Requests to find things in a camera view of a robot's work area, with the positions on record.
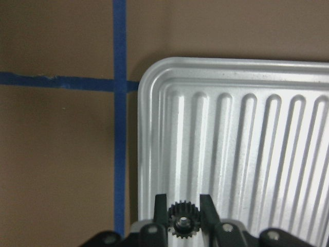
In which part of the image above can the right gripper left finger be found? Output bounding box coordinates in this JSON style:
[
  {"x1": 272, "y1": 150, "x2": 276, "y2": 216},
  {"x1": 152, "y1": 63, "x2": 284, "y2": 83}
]
[{"x1": 153, "y1": 194, "x2": 169, "y2": 229}]

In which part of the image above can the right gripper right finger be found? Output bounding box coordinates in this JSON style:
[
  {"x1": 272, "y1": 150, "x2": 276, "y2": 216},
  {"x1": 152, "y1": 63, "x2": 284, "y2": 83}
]
[{"x1": 199, "y1": 194, "x2": 220, "y2": 232}]

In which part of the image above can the bearing gear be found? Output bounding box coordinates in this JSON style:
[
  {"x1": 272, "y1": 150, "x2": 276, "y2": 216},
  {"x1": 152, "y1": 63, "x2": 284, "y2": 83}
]
[{"x1": 168, "y1": 201, "x2": 201, "y2": 239}]

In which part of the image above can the silver metal tray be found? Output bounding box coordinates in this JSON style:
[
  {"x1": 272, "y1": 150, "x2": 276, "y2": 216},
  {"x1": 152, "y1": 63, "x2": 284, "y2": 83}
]
[{"x1": 138, "y1": 57, "x2": 328, "y2": 246}]

